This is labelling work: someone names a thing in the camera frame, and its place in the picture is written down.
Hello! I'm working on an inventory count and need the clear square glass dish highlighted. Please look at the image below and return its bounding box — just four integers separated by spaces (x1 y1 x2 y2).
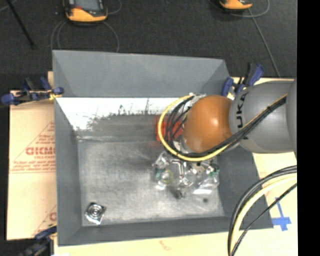
84 202 107 226

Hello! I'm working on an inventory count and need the clear crumpled plastic packet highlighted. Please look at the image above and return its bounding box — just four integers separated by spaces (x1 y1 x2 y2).
175 174 221 198

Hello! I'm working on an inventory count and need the red-orange block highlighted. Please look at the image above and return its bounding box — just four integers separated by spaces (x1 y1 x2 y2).
155 115 186 149

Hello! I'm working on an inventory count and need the grey metal bin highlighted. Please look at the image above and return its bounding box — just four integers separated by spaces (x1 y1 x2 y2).
51 49 274 246

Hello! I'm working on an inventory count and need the brown cardboard board, red print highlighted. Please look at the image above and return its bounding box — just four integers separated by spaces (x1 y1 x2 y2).
6 71 58 241

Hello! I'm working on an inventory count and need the clear plastic bottle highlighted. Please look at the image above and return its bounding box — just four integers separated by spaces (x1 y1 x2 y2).
151 150 176 192

